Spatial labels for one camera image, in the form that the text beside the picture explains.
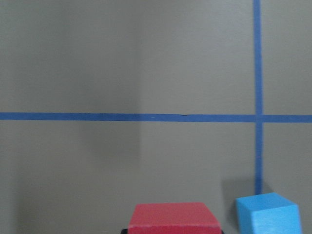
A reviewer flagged red foam block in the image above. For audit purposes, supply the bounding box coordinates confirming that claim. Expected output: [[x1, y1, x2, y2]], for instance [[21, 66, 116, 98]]
[[127, 202, 222, 234]]

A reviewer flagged blue foam block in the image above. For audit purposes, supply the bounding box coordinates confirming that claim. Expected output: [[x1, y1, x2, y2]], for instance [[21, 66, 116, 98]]
[[236, 193, 302, 234]]

